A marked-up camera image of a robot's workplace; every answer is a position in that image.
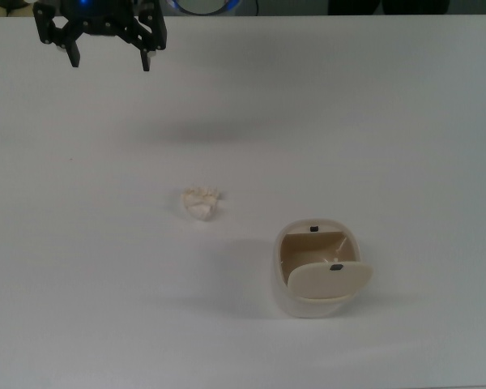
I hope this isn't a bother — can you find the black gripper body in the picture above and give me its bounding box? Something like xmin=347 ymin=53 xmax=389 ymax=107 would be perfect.
xmin=58 ymin=0 xmax=141 ymax=40

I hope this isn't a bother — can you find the white paper trash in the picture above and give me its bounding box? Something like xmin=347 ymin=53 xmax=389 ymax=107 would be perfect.
xmin=180 ymin=185 xmax=222 ymax=222

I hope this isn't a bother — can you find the small cream trash bin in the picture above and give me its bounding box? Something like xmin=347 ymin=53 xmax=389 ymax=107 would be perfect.
xmin=270 ymin=217 xmax=376 ymax=320

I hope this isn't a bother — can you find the cream swing bin lid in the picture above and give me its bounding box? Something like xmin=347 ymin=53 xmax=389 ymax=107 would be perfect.
xmin=287 ymin=260 xmax=376 ymax=305

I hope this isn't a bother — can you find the dark furniture behind table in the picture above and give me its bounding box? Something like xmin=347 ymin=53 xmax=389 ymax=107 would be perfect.
xmin=327 ymin=0 xmax=450 ymax=15

